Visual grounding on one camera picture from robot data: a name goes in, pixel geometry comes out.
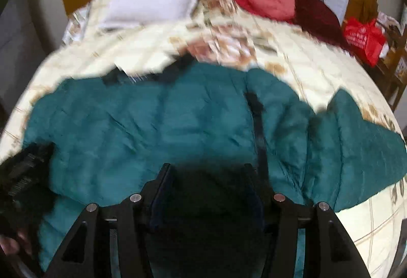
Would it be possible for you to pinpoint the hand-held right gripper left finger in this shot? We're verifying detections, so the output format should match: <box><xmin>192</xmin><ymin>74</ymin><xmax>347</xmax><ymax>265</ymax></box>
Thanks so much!
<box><xmin>40</xmin><ymin>163</ymin><xmax>175</xmax><ymax>278</ymax></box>

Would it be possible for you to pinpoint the grey refrigerator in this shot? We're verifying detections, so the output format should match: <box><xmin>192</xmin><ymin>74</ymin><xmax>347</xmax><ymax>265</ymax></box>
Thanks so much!
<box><xmin>0</xmin><ymin>0</ymin><xmax>69</xmax><ymax>84</ymax></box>

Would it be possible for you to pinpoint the red shopping bag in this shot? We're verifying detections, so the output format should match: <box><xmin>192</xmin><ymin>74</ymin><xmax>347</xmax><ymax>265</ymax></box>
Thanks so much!
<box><xmin>342</xmin><ymin>17</ymin><xmax>387</xmax><ymax>67</ymax></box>

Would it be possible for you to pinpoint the dark red velvet pillow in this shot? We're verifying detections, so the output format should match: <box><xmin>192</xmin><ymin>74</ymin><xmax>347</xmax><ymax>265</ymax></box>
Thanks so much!
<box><xmin>293</xmin><ymin>0</ymin><xmax>350</xmax><ymax>49</ymax></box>

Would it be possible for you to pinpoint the person's left hand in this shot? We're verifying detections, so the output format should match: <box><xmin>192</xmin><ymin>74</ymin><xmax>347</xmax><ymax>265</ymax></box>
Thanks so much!
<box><xmin>0</xmin><ymin>227</ymin><xmax>32</xmax><ymax>256</ymax></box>

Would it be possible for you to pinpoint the floral checked bed sheet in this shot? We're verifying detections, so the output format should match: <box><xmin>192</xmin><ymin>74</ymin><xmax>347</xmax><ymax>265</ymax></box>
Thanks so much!
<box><xmin>0</xmin><ymin>0</ymin><xmax>407</xmax><ymax>278</ymax></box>

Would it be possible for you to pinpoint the green down jacket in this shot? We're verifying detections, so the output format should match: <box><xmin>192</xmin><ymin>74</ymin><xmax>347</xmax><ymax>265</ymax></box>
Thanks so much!
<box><xmin>22</xmin><ymin>62</ymin><xmax>407</xmax><ymax>278</ymax></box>

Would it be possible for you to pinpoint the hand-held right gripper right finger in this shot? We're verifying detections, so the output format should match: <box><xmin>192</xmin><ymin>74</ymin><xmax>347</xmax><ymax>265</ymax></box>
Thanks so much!
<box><xmin>242</xmin><ymin>163</ymin><xmax>374</xmax><ymax>278</ymax></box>

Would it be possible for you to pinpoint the wooden rack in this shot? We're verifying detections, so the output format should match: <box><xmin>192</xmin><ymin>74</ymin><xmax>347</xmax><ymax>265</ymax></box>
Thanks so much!
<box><xmin>375</xmin><ymin>4</ymin><xmax>407</xmax><ymax>110</ymax></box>

